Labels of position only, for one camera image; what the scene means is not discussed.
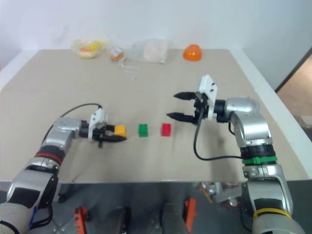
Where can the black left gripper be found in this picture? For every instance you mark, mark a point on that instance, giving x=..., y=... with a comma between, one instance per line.
x=100, y=134

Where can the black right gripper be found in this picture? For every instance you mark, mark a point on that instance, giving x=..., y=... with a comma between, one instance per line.
x=201, y=107

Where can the yellow cube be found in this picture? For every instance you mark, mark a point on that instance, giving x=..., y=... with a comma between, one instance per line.
x=120, y=130

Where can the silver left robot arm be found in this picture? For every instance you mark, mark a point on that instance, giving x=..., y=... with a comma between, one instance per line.
x=58, y=131

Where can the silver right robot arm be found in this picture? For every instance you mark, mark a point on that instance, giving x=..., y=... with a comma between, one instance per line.
x=253, y=131

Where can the red cube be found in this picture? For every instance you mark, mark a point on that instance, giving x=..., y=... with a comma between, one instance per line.
x=166, y=129

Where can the green cube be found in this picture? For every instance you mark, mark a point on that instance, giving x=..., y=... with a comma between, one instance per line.
x=143, y=130

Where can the orange plastic bowl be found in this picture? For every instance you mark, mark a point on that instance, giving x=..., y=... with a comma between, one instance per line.
x=192, y=53

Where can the clear plastic bag with bread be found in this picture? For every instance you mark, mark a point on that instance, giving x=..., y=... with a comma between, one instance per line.
x=151, y=52

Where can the orange fruit with label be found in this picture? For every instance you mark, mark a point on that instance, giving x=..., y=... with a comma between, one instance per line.
x=116, y=54

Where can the clear bag with yellow food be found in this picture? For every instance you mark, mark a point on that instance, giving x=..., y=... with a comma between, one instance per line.
x=87, y=50

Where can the orange and black clamp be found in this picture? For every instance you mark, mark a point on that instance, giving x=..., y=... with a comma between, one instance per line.
x=81, y=219
x=190, y=214

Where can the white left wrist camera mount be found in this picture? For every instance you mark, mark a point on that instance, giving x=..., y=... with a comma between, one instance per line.
x=97, y=117

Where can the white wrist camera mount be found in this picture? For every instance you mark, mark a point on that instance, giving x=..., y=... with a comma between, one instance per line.
x=207, y=87
x=97, y=117

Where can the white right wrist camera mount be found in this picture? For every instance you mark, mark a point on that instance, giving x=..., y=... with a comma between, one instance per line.
x=207, y=87

